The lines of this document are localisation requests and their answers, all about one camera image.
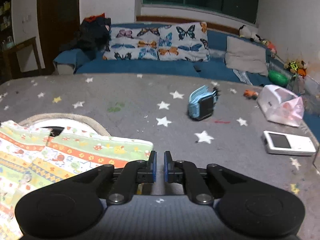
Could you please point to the blue sofa bench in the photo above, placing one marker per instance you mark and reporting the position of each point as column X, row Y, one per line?
column 75, row 61

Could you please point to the small orange toy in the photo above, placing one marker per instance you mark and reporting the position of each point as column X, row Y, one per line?
column 250, row 94

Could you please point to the blue toy watch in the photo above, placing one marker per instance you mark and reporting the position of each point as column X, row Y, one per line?
column 202, row 102

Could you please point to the dark clothes pile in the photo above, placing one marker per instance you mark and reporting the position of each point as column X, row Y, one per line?
column 93, row 34

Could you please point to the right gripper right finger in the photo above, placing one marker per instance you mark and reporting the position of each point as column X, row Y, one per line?
column 190, row 177

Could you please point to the small plush toys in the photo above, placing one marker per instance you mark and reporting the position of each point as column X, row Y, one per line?
column 296, row 67

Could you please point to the dark wooden door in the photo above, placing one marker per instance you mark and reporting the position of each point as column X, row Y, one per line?
column 57, row 21

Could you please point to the white black plush toy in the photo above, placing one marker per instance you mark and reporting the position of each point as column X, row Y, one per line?
column 244, row 32

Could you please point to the round induction cooktop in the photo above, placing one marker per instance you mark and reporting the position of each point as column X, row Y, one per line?
column 60, row 121

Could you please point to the white pink tissue bag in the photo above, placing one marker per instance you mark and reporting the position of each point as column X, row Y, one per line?
column 281, row 106

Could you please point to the butterfly print pillow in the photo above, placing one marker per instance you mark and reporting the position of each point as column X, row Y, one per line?
column 187, row 42

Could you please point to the star patterned grey tablecloth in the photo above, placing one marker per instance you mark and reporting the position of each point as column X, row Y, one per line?
column 154, row 108

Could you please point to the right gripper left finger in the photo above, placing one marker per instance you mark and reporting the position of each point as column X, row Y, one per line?
column 127, row 179

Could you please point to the green ball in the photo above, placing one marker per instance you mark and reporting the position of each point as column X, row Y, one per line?
column 277, row 78

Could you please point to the white handheld device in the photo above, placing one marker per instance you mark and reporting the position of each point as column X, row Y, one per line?
column 287, row 144

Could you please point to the grey cushion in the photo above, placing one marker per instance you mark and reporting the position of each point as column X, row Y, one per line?
column 245, row 56

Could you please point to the patterned children's jacket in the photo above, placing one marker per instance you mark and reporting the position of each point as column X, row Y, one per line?
column 31, row 158

